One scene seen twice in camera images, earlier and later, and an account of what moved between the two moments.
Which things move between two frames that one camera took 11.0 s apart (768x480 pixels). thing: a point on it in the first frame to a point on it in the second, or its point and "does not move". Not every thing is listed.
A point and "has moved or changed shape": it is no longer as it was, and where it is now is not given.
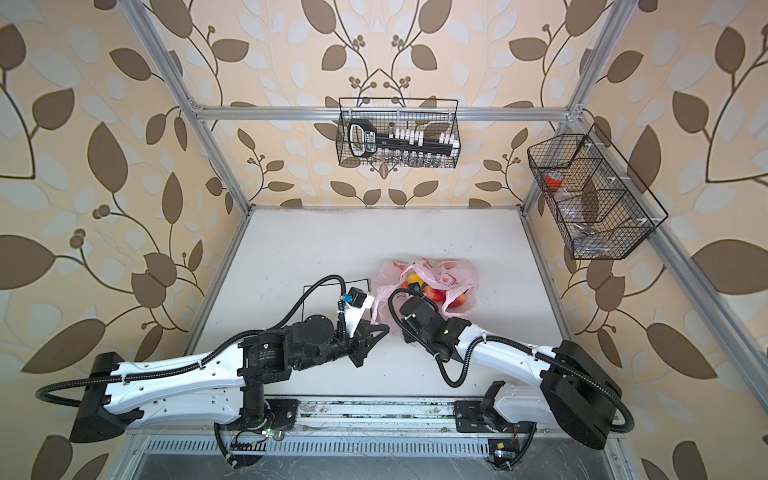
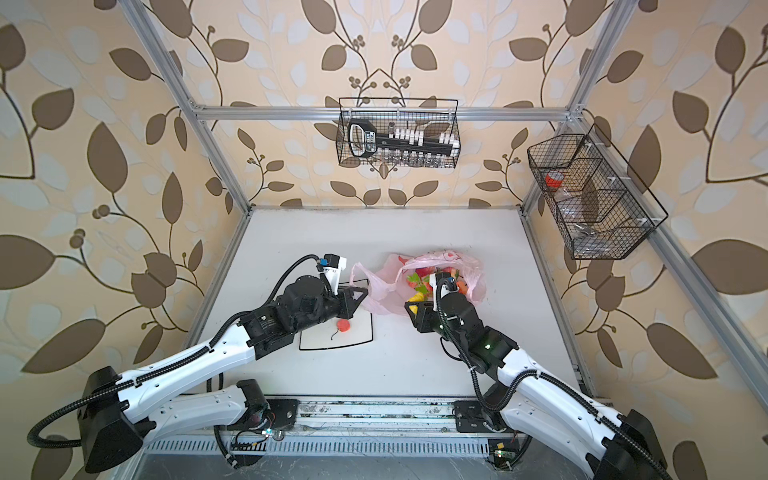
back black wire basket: x=398 y=133 does not move
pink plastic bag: x=451 y=278 has moved or changed shape
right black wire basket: x=599 y=203 does not move
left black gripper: x=365 y=338 to x=349 y=304
